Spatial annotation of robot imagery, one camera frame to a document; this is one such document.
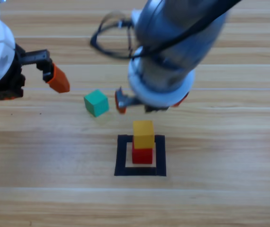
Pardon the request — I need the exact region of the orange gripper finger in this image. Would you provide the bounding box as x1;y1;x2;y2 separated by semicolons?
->
115;91;127;114
36;61;71;94
172;91;189;107

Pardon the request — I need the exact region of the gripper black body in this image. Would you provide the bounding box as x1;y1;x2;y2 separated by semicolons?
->
116;87;171;114
0;44;53;102

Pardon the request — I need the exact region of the green wooden cube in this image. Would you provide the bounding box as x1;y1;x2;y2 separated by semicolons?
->
83;89;109;118

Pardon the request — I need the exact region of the yellow wooden cube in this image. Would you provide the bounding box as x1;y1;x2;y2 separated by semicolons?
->
132;120;155;149

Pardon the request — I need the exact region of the red wooden cube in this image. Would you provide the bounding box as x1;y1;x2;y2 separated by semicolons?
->
132;139;154;165

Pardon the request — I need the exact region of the black tape square outline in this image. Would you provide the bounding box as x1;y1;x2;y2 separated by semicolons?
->
114;134;167;177

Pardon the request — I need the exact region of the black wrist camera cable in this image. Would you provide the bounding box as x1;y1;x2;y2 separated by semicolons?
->
90;0;242;60

